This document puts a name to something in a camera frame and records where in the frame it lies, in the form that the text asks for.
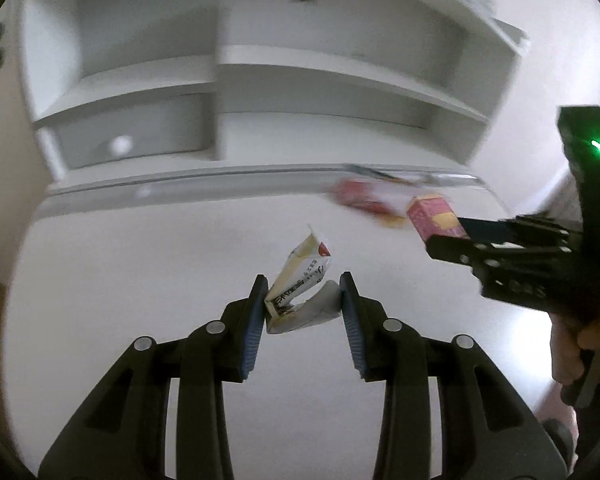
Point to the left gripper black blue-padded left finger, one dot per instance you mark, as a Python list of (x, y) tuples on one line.
[(119, 430)]

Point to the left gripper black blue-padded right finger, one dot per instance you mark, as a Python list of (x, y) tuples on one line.
[(488, 432)]

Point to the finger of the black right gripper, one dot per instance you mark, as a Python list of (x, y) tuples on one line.
[(538, 278), (526, 230)]

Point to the pink yellow snack box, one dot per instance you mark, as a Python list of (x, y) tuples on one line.
[(432, 215)]

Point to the white printed paper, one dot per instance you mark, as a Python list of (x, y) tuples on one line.
[(387, 201)]

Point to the crushed white milk carton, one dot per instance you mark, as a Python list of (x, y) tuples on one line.
[(300, 296)]

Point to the colourful booklet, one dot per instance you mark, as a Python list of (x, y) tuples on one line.
[(378, 175)]

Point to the person's right hand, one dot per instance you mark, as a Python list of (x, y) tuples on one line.
[(566, 344)]

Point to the grey drawer with white knob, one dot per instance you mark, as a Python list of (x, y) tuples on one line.
[(178, 124)]

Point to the white desk hutch shelf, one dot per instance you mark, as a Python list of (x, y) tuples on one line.
[(407, 83)]

